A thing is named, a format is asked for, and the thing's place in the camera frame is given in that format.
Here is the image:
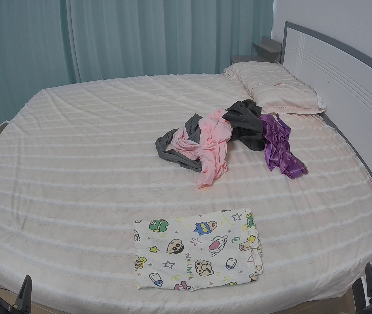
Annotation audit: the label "white printed pyjama bottoms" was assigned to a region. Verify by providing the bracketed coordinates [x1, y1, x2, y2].
[133, 208, 264, 291]

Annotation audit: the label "bed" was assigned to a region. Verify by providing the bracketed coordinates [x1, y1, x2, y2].
[0, 21, 372, 314]

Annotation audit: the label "purple garment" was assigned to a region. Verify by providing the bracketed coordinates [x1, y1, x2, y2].
[259, 113, 308, 180]

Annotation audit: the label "dark grey garment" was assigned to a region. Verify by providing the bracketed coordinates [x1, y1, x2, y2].
[223, 99, 267, 152]

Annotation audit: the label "pink garment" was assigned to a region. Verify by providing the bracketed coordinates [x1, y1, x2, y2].
[171, 107, 234, 189]

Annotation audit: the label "cream pillow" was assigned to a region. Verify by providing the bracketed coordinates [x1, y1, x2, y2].
[224, 61, 327, 114]

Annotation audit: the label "blue-green curtain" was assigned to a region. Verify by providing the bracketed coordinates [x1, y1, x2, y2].
[0, 0, 75, 127]
[65, 0, 276, 84]

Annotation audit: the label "grey bedside table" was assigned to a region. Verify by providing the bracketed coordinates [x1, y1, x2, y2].
[231, 35, 283, 65]

